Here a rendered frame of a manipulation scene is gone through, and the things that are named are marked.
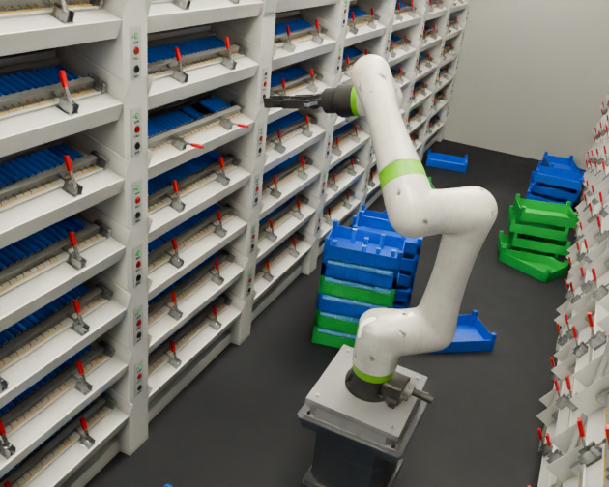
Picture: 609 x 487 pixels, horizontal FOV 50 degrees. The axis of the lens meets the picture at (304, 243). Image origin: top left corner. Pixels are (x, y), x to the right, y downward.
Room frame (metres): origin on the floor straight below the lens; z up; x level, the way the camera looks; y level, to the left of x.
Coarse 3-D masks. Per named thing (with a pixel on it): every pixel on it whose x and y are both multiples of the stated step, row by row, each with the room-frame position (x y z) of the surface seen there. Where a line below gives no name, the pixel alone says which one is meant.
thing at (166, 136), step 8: (224, 112) 2.09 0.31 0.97; (232, 112) 2.13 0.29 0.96; (200, 120) 1.96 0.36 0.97; (208, 120) 1.99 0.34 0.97; (216, 120) 2.04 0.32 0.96; (184, 128) 1.87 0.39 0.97; (192, 128) 1.91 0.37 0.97; (160, 136) 1.76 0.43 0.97; (168, 136) 1.79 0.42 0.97; (152, 144) 1.72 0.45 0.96; (168, 144) 1.77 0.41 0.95
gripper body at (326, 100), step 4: (328, 88) 1.95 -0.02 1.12; (332, 88) 1.95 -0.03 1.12; (324, 92) 1.94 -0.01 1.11; (328, 92) 1.93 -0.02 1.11; (332, 92) 1.93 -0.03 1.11; (324, 96) 1.93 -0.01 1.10; (328, 96) 1.92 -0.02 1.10; (332, 96) 1.92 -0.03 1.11; (312, 100) 1.93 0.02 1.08; (316, 100) 1.93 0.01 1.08; (320, 100) 1.92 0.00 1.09; (324, 100) 1.92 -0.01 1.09; (328, 100) 1.92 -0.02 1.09; (332, 100) 1.91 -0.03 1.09; (316, 104) 1.93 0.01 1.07; (320, 104) 1.92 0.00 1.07; (324, 104) 1.92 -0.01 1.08; (328, 104) 1.91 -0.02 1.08; (332, 104) 1.91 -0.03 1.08; (324, 108) 1.92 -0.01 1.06; (328, 108) 1.92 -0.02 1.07; (332, 108) 1.91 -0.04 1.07; (328, 112) 1.93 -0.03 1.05; (332, 112) 1.93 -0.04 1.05
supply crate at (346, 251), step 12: (336, 228) 2.44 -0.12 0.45; (348, 228) 2.45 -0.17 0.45; (348, 240) 2.44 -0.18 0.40; (360, 240) 2.44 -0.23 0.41; (372, 240) 2.43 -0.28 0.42; (396, 240) 2.41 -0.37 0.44; (324, 252) 2.27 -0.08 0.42; (336, 252) 2.26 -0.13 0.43; (348, 252) 2.25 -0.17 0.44; (360, 252) 2.24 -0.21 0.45; (372, 252) 2.35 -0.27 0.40; (384, 252) 2.36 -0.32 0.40; (396, 252) 2.37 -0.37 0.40; (372, 264) 2.23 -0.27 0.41; (384, 264) 2.23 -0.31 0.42; (396, 264) 2.22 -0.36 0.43
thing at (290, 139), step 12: (276, 120) 2.67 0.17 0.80; (288, 120) 2.72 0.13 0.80; (300, 120) 2.76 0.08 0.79; (312, 120) 2.84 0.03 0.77; (324, 120) 2.84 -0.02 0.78; (276, 132) 2.54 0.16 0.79; (288, 132) 2.63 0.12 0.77; (300, 132) 2.68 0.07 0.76; (312, 132) 2.70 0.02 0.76; (324, 132) 2.83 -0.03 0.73; (276, 144) 2.44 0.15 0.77; (288, 144) 2.54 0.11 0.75; (300, 144) 2.58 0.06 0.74; (276, 156) 2.40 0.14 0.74; (288, 156) 2.50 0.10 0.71; (264, 168) 2.29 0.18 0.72
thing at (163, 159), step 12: (216, 96) 2.24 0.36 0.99; (228, 96) 2.22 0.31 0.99; (240, 96) 2.20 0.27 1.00; (180, 108) 2.04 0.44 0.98; (252, 108) 2.19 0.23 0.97; (240, 120) 2.14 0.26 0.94; (252, 120) 2.18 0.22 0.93; (204, 132) 1.95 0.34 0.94; (216, 132) 1.98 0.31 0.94; (228, 132) 2.02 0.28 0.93; (240, 132) 2.11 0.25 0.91; (204, 144) 1.88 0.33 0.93; (216, 144) 1.96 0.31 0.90; (156, 156) 1.70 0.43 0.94; (168, 156) 1.73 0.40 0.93; (180, 156) 1.77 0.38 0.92; (192, 156) 1.84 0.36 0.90; (156, 168) 1.66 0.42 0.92; (168, 168) 1.73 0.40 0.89
